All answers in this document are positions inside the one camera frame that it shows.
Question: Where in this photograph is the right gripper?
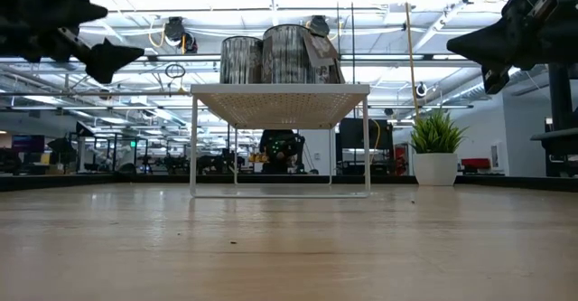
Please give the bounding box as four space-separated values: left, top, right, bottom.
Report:
446 0 578 95

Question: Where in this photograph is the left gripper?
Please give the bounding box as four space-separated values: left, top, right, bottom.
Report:
0 0 145 85

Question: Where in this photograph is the black computer monitor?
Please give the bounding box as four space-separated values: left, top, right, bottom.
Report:
546 63 575 133

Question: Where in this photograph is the red storage box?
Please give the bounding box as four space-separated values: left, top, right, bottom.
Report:
464 157 492 172

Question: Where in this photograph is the grey side desk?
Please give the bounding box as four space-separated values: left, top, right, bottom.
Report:
530 127 578 178

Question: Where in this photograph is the green plant in white pot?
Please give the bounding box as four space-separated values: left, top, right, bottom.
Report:
408 108 467 187

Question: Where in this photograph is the black background screen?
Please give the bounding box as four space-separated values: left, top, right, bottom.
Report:
338 118 395 151

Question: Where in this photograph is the white perforated metal shelf riser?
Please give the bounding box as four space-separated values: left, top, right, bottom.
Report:
189 82 371 199

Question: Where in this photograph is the silver ventilation duct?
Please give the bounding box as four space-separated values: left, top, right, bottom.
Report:
433 61 548 108

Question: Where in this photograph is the black hanging cable loop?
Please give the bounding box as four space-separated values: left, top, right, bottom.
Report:
164 62 187 80

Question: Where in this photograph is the black ceiling cable reel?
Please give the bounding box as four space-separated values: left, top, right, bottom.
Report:
310 14 330 36
147 14 199 54

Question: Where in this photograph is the black aluminium table frame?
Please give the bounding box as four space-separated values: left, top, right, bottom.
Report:
0 173 578 193

